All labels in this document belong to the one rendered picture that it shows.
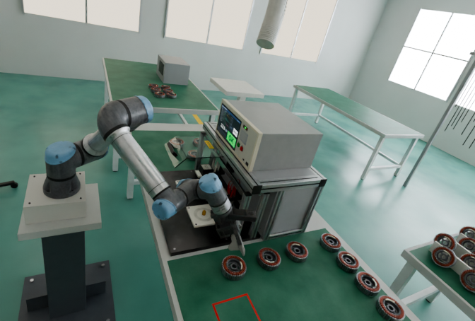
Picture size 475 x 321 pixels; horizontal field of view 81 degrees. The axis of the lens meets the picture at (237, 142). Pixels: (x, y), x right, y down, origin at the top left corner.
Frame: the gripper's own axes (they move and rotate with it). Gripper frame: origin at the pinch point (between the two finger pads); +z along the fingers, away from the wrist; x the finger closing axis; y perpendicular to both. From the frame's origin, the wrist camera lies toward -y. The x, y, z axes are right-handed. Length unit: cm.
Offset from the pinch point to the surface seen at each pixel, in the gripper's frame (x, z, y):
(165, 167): -77, -5, 44
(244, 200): -15.0, -8.0, -5.2
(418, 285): -58, 178, -111
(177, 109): -188, -5, 47
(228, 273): 4.8, 10.5, 10.8
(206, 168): -55, -7, 14
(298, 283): 4.7, 30.7, -15.7
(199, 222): -24.7, 4.1, 22.0
